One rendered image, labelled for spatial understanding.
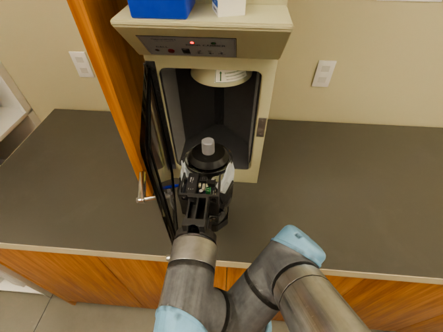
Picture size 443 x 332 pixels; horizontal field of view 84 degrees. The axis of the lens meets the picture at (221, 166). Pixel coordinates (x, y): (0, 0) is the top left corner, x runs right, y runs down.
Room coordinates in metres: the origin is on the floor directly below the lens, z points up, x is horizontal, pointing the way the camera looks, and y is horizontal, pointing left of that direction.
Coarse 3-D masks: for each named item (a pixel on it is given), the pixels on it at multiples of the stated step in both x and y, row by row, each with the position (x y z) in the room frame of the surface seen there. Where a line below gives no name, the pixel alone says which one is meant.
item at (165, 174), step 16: (144, 80) 0.49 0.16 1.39; (144, 96) 0.43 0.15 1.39; (144, 112) 0.37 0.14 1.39; (144, 128) 0.33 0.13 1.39; (160, 128) 0.53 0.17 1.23; (144, 144) 0.29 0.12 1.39; (160, 144) 0.46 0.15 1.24; (144, 160) 0.28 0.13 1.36; (160, 160) 0.40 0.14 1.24; (160, 176) 0.34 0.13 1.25; (160, 208) 0.28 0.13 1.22
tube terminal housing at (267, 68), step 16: (208, 0) 0.58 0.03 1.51; (256, 0) 0.57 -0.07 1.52; (272, 0) 0.57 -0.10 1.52; (160, 64) 0.59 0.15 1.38; (176, 64) 0.59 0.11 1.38; (192, 64) 0.58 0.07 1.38; (208, 64) 0.58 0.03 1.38; (224, 64) 0.58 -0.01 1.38; (240, 64) 0.57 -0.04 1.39; (256, 64) 0.57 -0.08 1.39; (272, 64) 0.57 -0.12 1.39; (160, 80) 0.59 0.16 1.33; (272, 80) 0.57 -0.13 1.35; (256, 128) 0.57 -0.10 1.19; (256, 144) 0.57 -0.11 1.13; (256, 160) 0.57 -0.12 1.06; (176, 176) 0.59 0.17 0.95; (240, 176) 0.57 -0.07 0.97; (256, 176) 0.57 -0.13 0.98
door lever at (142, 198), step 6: (144, 174) 0.38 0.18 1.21; (138, 180) 0.36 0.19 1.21; (144, 180) 0.36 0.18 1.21; (138, 186) 0.34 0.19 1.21; (144, 186) 0.35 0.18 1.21; (138, 192) 0.33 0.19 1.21; (144, 192) 0.33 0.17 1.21; (138, 198) 0.31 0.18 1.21; (144, 198) 0.31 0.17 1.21; (150, 198) 0.31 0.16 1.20
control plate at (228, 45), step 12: (144, 36) 0.50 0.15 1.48; (156, 36) 0.49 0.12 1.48; (168, 36) 0.49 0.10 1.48; (156, 48) 0.53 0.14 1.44; (168, 48) 0.53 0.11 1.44; (180, 48) 0.53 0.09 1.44; (192, 48) 0.52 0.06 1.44; (204, 48) 0.52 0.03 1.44; (216, 48) 0.52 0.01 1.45; (228, 48) 0.51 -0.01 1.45
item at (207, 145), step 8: (200, 144) 0.42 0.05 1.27; (208, 144) 0.38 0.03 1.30; (216, 144) 0.42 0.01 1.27; (192, 152) 0.39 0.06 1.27; (200, 152) 0.39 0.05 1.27; (208, 152) 0.38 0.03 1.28; (216, 152) 0.39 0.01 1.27; (224, 152) 0.39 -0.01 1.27; (192, 160) 0.37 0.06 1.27; (200, 160) 0.36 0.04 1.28; (208, 160) 0.36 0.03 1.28; (216, 160) 0.36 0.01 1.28; (224, 160) 0.37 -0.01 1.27; (200, 168) 0.35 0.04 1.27; (208, 168) 0.35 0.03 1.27; (216, 168) 0.35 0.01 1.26
